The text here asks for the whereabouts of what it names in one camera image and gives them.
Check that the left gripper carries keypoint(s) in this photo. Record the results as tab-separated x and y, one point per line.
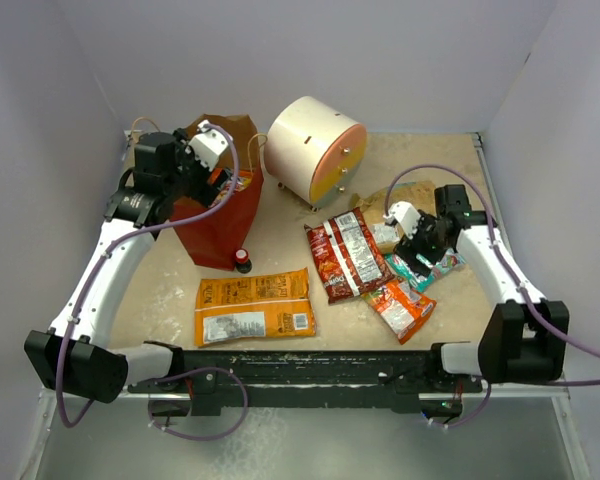
204	192

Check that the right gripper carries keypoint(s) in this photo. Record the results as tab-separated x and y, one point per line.
425	222

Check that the teal snack packet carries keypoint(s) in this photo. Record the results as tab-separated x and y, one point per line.
421	282

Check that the yellow M&M's bag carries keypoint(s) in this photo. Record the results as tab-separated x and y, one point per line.
244	180

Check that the red brown paper bag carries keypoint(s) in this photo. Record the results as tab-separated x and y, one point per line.
218	232

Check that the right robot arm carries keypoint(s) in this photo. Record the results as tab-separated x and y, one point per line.
522	340

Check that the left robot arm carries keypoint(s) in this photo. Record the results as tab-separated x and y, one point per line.
73	355

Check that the orange white snack bag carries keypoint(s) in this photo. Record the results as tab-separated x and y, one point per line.
403	309

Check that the tan paper snack bag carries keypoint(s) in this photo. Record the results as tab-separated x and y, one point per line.
420	194

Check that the red Doritos bag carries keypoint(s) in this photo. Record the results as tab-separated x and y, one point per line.
346	256

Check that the large orange snack bag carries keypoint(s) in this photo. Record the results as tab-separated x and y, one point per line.
255	307

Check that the small dark sauce bottle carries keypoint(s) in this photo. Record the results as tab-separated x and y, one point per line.
242	261

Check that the round white drawer cabinet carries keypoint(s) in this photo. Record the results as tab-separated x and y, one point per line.
314	150

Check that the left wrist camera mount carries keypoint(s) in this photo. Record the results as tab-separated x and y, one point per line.
207	145

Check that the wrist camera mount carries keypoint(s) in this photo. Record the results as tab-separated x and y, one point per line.
405	215
207	145

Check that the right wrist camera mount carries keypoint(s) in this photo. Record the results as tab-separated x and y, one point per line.
405	215

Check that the black front frame rail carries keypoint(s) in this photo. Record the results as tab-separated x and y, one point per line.
403	381

